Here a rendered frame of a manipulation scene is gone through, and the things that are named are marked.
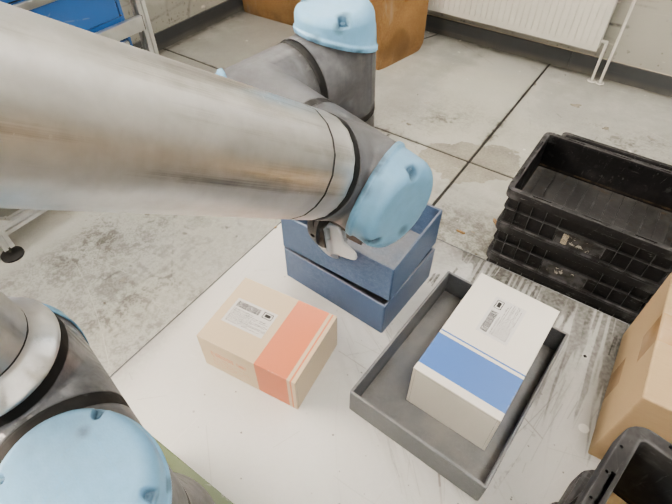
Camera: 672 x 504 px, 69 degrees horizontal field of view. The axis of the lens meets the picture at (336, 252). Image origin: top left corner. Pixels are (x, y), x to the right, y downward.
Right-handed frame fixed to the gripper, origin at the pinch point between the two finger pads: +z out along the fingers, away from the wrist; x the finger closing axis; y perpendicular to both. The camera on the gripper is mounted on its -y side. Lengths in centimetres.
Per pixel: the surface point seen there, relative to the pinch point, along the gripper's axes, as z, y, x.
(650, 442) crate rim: -10.1, 41.4, -9.3
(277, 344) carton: 5.0, 1.1, -15.2
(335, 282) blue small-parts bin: 7.5, 0.4, -0.8
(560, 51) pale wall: 93, -28, 250
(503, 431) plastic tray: 12.8, 31.4, -5.2
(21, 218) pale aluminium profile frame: 70, -140, -6
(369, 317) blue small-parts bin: 11.2, 7.1, -1.2
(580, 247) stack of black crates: 37, 29, 57
